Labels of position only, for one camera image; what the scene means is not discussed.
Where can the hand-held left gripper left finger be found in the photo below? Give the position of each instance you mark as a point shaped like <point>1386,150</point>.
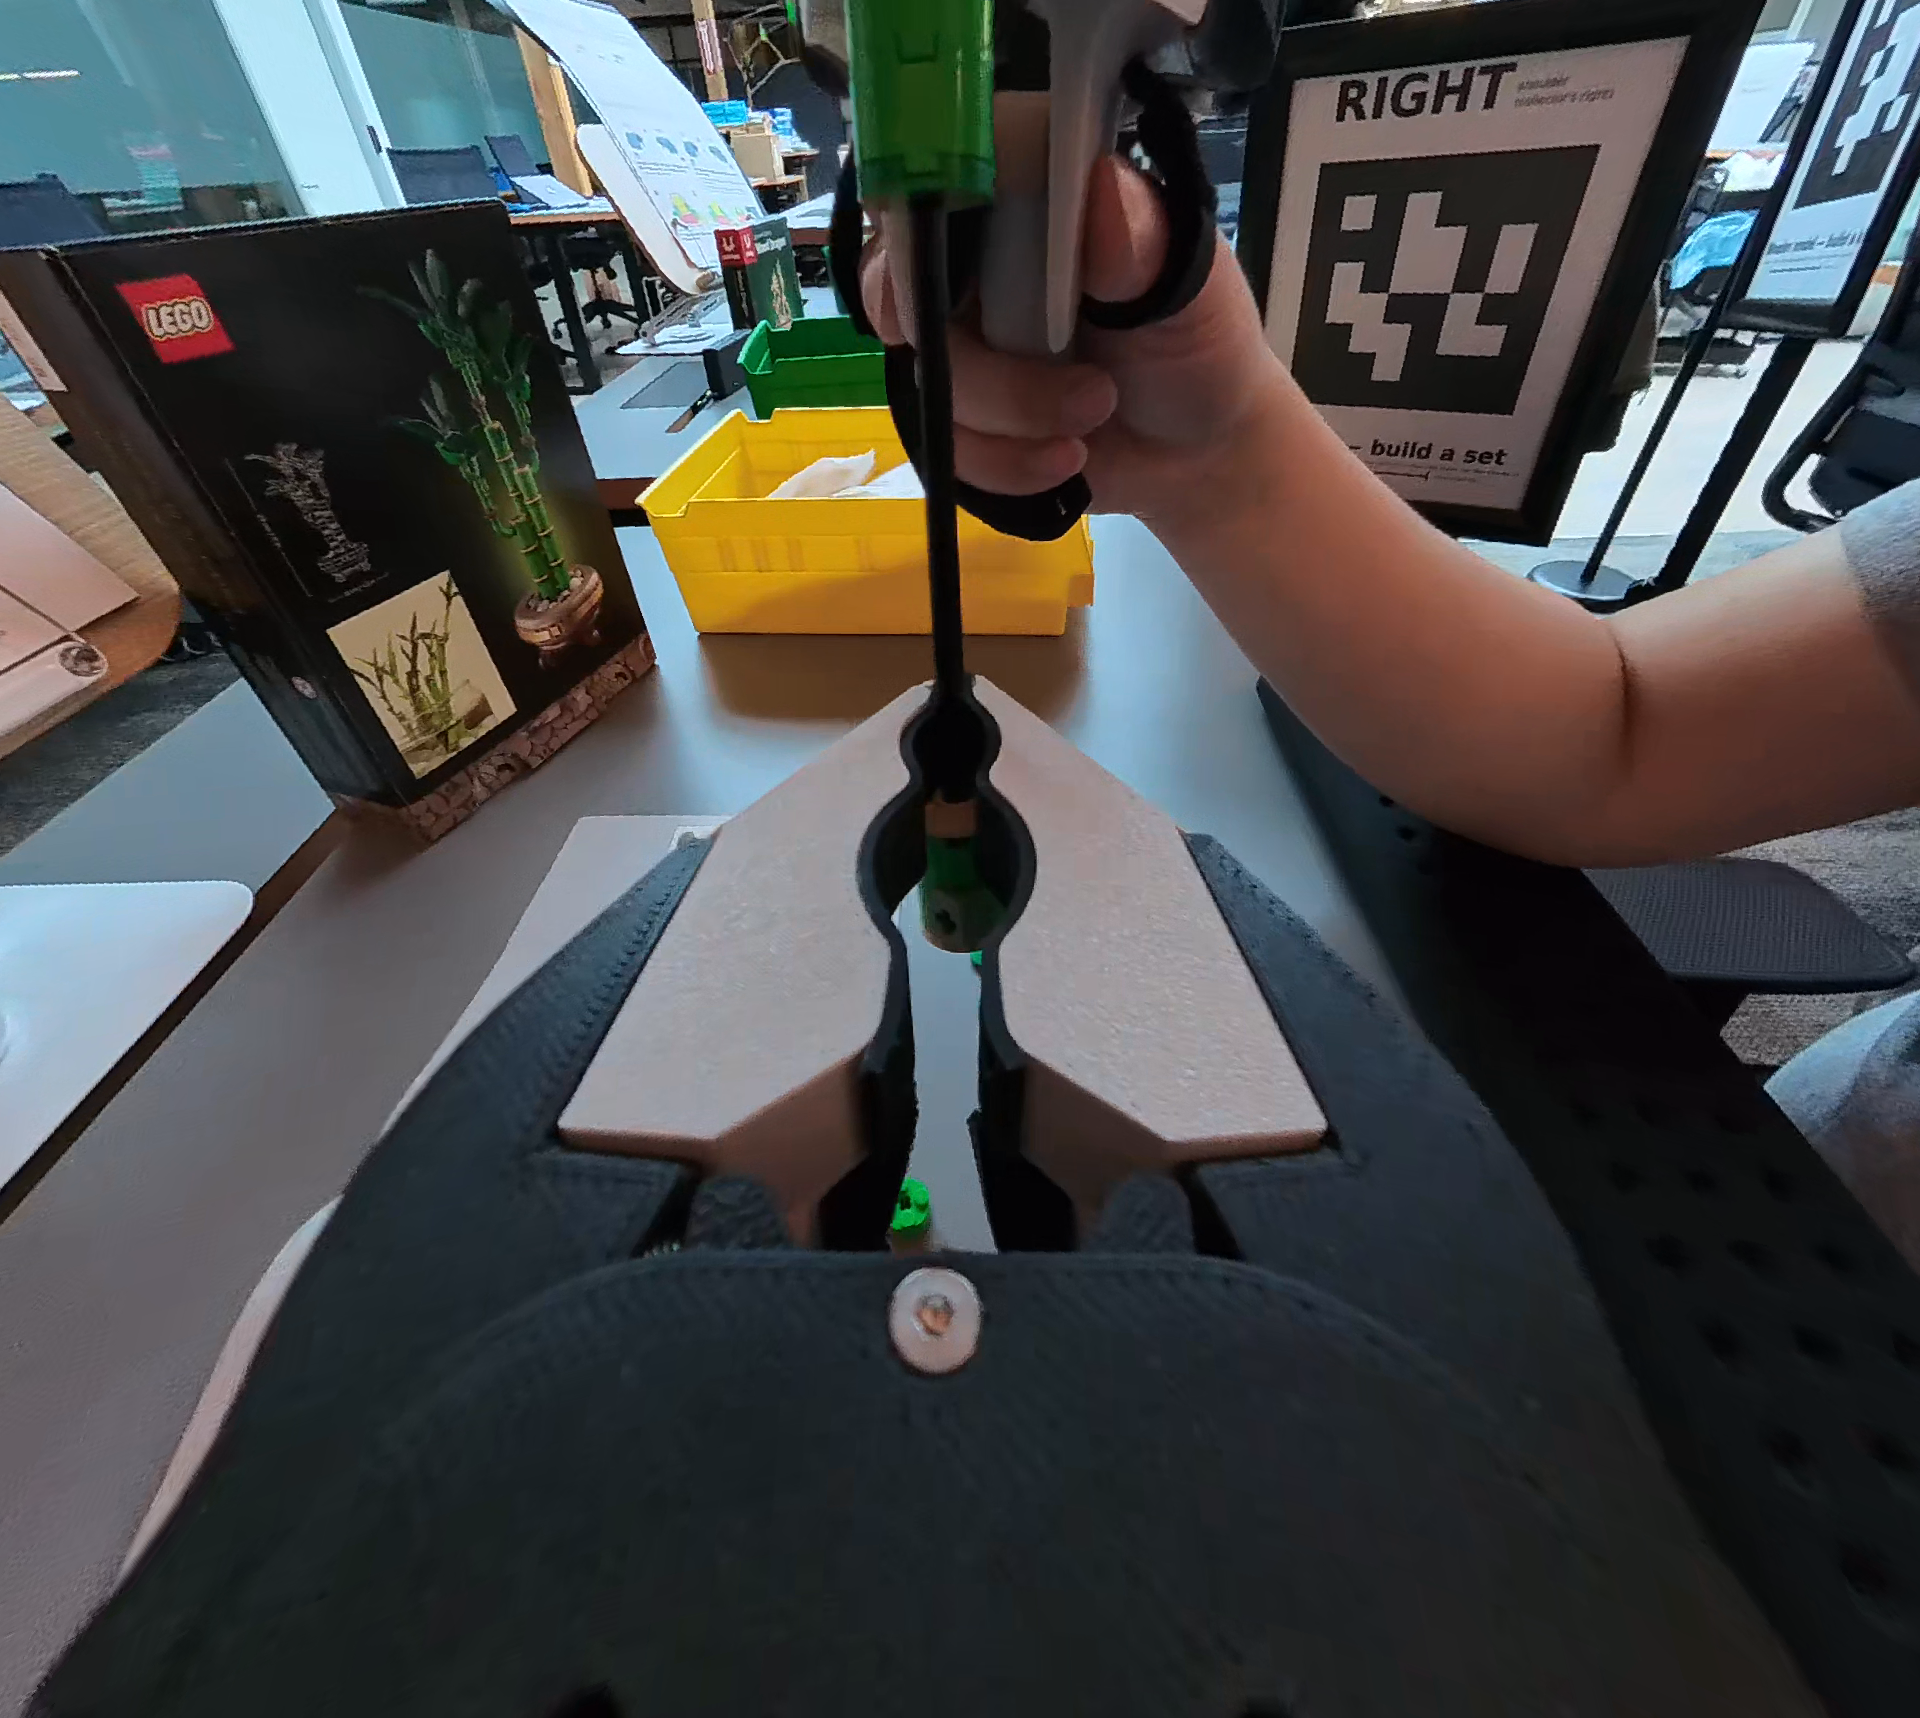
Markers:
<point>734,998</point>

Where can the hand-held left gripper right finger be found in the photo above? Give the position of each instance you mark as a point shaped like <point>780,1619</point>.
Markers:
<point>1157,998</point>

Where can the small green tan cylinder brick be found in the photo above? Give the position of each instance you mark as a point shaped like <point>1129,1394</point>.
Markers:
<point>961,885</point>

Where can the black axle rod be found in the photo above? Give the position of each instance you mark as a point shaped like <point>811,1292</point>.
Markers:
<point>939,472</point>

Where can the person's right forearm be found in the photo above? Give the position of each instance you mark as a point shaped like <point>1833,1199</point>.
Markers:
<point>1500,640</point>

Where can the person's right hand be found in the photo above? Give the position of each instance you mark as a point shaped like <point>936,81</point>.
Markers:
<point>1171,397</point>

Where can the black framed marker sign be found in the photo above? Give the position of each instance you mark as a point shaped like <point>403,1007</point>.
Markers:
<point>1881,22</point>
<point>1440,97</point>

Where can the booklet on tilted board stand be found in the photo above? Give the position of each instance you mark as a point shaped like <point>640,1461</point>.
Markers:
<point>645,129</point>

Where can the small green round brick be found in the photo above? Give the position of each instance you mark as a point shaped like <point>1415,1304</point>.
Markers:
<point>908,1212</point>

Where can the small dark printed box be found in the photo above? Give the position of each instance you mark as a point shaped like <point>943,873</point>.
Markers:
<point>762,276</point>

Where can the green plastic bin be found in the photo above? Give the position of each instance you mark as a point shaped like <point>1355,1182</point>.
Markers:
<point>811,373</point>

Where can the single yellow plastic bin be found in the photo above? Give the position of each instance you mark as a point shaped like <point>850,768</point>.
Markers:
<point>872,569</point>

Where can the white plastic bag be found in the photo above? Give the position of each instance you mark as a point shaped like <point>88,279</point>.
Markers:
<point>841,474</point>

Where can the black mesh office chair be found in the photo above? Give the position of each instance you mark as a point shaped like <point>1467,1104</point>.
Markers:
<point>1651,1297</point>

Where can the white table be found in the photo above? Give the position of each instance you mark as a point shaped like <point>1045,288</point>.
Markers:
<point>103,1012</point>

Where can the black printed set box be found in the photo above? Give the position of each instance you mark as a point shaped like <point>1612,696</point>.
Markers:
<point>300,472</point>

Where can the grey trousers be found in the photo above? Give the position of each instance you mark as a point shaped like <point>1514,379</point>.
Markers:
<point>1860,1101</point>

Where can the grey printed t-shirt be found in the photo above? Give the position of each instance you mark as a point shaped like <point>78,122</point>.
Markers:
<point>1891,563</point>

